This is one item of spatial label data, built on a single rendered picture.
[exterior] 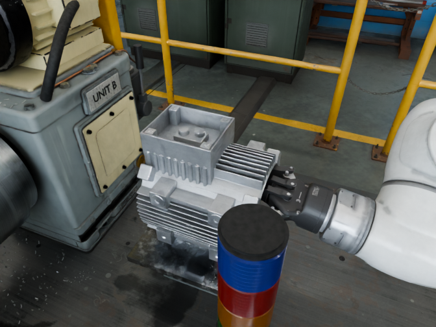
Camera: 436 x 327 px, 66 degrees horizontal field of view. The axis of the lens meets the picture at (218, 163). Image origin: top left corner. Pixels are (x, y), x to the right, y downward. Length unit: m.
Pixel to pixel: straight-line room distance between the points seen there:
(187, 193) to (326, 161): 1.92
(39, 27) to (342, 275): 0.75
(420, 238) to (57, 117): 0.59
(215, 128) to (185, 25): 2.96
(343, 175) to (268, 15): 1.57
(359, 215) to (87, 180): 0.53
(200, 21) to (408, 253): 3.09
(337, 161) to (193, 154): 1.98
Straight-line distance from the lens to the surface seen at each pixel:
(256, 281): 0.30
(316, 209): 0.52
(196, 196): 0.53
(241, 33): 3.28
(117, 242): 0.83
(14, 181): 0.64
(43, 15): 0.70
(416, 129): 0.59
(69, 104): 0.66
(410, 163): 0.57
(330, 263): 0.81
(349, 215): 0.52
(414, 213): 0.54
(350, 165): 2.41
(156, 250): 0.65
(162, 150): 0.53
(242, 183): 0.51
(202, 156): 0.49
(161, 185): 0.54
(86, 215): 0.79
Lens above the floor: 1.44
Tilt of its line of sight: 39 degrees down
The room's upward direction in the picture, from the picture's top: straight up
